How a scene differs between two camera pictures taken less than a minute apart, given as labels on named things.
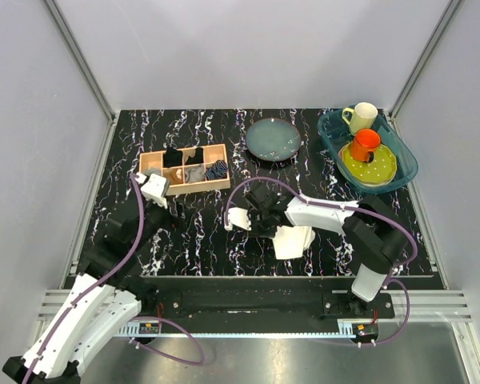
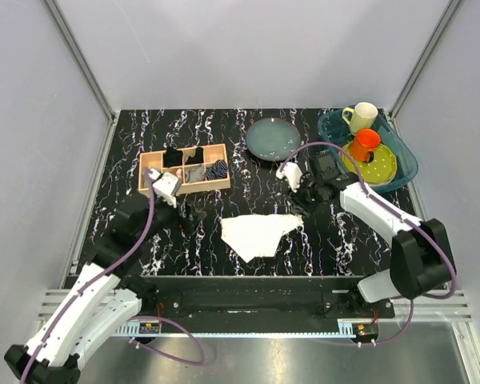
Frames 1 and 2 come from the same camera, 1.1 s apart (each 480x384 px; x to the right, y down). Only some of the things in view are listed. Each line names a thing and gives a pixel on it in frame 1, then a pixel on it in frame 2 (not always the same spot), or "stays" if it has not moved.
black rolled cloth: x=172 y=158 stays
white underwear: x=290 y=242 → x=258 y=235
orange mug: x=364 y=144 stays
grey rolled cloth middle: x=194 y=174 stays
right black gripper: x=270 y=234 → x=301 y=208
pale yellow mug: x=362 y=117 stays
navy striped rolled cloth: x=218 y=170 stays
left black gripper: x=180 y=206 → x=194 y=217
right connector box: x=365 y=332 stays
